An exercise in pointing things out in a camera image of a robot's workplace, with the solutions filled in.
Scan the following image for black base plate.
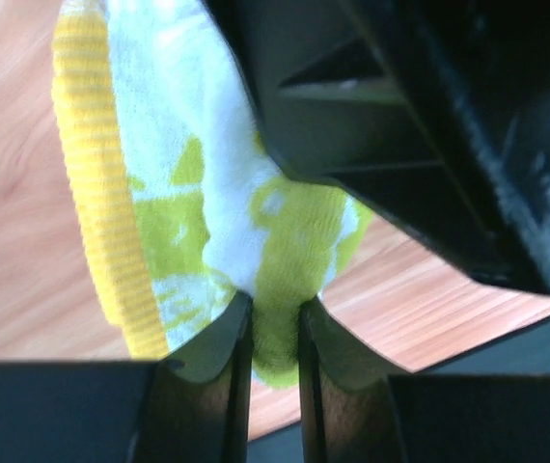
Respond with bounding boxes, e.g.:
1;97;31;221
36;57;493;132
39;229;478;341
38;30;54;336
248;308;550;463

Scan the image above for yellow green patterned towel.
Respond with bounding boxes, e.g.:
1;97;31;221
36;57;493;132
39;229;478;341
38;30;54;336
52;1;371;388

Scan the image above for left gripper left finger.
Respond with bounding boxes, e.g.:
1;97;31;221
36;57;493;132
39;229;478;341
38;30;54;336
0;293;253;462

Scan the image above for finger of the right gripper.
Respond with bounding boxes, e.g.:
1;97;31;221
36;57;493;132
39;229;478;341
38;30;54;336
206;0;550;295

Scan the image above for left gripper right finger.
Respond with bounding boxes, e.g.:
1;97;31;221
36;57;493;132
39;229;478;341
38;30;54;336
298;301;550;463

